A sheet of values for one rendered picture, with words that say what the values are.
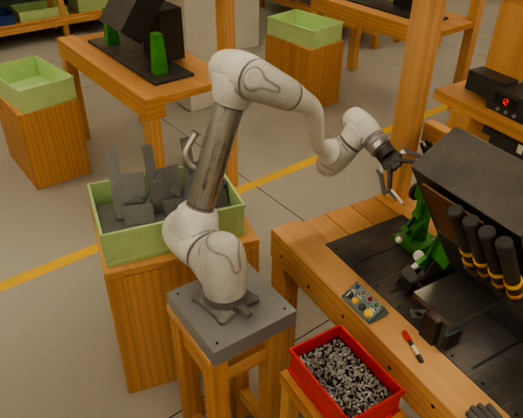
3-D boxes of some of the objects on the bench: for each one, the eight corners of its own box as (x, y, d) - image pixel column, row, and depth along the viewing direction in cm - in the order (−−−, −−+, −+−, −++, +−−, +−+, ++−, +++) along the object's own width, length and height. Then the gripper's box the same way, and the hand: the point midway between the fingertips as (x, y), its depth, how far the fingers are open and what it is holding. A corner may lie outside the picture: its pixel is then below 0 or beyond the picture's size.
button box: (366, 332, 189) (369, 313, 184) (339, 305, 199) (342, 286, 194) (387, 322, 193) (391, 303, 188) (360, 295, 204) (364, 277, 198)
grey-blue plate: (442, 352, 178) (452, 322, 169) (438, 347, 179) (447, 318, 171) (463, 341, 182) (473, 311, 173) (459, 337, 183) (468, 307, 175)
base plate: (564, 472, 147) (566, 468, 146) (325, 247, 224) (325, 243, 223) (652, 404, 165) (655, 400, 163) (402, 217, 242) (403, 213, 241)
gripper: (354, 169, 204) (388, 212, 194) (407, 123, 197) (445, 166, 188) (359, 173, 210) (393, 216, 201) (411, 130, 204) (448, 172, 195)
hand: (417, 189), depth 195 cm, fingers open, 13 cm apart
